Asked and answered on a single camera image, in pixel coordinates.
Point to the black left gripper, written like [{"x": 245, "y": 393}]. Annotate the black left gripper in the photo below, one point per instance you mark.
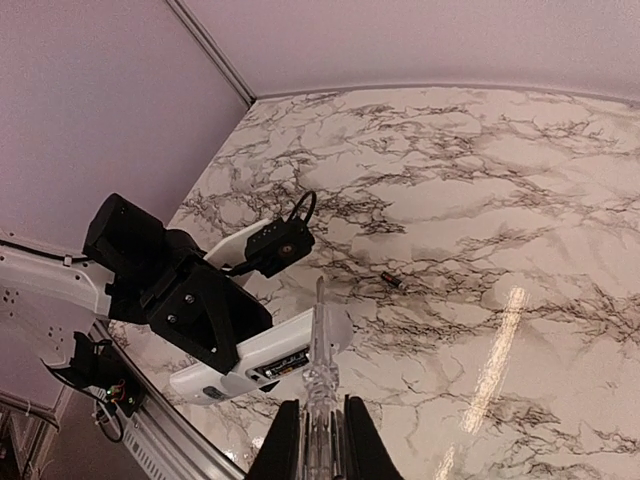
[{"x": 193, "y": 305}]

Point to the clear handled screwdriver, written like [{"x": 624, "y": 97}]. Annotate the clear handled screwdriver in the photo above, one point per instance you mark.
[{"x": 321, "y": 443}]

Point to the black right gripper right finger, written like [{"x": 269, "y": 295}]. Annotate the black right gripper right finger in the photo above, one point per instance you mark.
[{"x": 366, "y": 456}]

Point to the white remote control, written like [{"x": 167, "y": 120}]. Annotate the white remote control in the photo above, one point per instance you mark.
[{"x": 200, "y": 384}]

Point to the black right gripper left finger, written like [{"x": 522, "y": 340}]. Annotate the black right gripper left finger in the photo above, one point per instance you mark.
[{"x": 278, "y": 456}]

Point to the AAA battery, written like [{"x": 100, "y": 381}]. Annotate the AAA battery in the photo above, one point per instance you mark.
[
  {"x": 392, "y": 280},
  {"x": 281, "y": 367}
]

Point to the aluminium left corner post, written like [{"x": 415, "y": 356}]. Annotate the aluminium left corner post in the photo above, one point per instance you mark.
[{"x": 212, "y": 50}]

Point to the aluminium front rail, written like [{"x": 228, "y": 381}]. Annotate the aluminium front rail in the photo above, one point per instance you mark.
[{"x": 188, "y": 441}]

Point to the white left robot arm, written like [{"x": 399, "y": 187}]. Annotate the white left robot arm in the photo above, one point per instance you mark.
[{"x": 83, "y": 281}]

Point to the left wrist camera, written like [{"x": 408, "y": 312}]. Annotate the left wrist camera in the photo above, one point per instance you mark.
[{"x": 278, "y": 245}]

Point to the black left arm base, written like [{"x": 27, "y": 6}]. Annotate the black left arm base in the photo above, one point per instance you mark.
[{"x": 97, "y": 371}]

